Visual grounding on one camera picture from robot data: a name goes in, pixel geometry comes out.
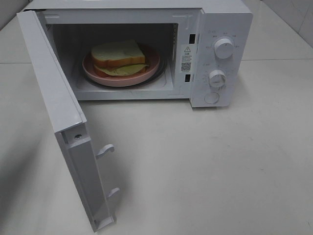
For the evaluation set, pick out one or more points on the white warning label sticker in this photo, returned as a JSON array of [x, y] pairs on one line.
[[187, 55]]

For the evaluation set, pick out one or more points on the round white door button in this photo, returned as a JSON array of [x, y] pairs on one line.
[[211, 98]]

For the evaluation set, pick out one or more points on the white microwave oven body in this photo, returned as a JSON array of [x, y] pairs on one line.
[[75, 26]]

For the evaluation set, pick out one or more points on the pink round plate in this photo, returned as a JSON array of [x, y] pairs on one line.
[[152, 57]]

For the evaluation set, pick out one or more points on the white bread sandwich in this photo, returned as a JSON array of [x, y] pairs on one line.
[[118, 59]]

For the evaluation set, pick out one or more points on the glass microwave turntable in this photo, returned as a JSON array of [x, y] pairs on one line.
[[154, 77]]

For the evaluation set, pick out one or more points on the white microwave door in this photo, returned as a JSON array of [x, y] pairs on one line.
[[68, 121]]

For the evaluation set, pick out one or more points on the lower white timer knob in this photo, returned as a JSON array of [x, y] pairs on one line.
[[217, 79]]

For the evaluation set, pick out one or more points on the upper white power knob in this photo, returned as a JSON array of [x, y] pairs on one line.
[[223, 47]]

